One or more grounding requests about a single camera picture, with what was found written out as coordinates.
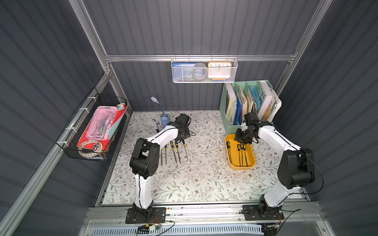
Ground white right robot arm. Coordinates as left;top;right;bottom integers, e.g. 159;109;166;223
234;112;316;211

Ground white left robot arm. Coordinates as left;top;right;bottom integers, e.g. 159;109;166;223
130;114;191;211

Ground green file organizer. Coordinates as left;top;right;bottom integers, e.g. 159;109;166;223
220;81;260;134

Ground yellow plastic storage tray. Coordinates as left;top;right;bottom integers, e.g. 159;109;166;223
225;134;256;171

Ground blue box in mesh basket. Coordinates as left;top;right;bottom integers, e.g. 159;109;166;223
171;62;196;82

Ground pink plastic tool case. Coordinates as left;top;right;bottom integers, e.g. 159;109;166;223
85;106;117;141

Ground white book in organizer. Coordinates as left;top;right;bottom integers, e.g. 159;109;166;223
258;81;282;123

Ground grey tape roll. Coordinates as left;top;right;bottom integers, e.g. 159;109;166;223
192;63;208;81

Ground yellow white clock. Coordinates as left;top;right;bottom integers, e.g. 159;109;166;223
208;62;232;80

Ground red folder in basket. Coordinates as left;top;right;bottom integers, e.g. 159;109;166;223
77;103;128;153

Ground white mesh wall basket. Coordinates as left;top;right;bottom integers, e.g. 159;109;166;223
171;56;238;84

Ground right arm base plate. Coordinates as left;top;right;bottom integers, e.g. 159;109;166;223
241;205;285;221

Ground black wire wall basket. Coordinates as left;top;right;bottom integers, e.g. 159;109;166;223
56;89;129;162

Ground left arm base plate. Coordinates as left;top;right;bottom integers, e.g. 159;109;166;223
125;206;166;224

